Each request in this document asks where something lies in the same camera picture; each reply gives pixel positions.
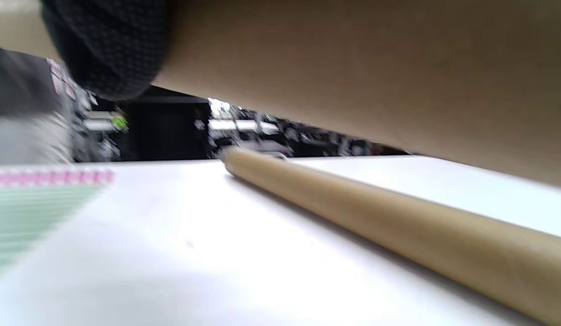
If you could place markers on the person's right hand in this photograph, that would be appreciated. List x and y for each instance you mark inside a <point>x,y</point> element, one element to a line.
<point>108,45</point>

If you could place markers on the green striped mouse pad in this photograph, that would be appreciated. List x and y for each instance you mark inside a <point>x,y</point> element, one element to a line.
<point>31,213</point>

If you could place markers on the brown cardboard mailing tube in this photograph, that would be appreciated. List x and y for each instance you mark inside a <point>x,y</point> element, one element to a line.
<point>398,222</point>
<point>375,68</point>

